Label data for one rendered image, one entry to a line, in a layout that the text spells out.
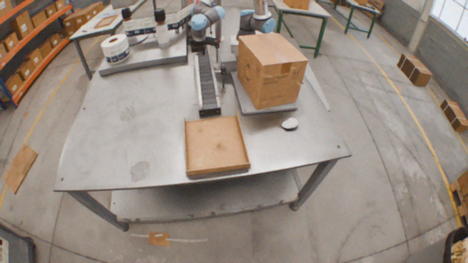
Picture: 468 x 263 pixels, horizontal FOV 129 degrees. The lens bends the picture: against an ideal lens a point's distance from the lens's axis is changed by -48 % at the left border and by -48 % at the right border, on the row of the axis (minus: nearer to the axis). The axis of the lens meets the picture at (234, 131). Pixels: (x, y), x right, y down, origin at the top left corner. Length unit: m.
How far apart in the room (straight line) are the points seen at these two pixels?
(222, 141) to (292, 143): 0.33
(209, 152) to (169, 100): 0.42
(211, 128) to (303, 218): 1.10
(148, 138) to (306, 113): 0.82
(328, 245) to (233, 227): 0.77
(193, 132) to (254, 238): 0.96
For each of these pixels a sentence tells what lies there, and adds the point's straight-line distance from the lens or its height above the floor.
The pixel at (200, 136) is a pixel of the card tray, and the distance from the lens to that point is 0.98.
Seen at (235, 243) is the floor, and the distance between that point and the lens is 1.62.
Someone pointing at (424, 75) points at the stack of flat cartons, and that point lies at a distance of 4.74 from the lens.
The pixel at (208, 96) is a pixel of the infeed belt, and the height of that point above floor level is 0.88.
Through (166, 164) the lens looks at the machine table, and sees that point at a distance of 0.93.
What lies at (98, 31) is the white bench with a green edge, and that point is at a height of 0.80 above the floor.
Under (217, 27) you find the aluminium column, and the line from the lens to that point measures 1.73.
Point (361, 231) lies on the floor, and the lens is 1.97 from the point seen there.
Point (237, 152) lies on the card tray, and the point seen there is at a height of 0.83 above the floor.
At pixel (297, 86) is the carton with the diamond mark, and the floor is 0.96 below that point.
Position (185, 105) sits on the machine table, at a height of 0.83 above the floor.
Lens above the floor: 1.60
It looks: 50 degrees down
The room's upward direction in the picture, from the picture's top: 2 degrees clockwise
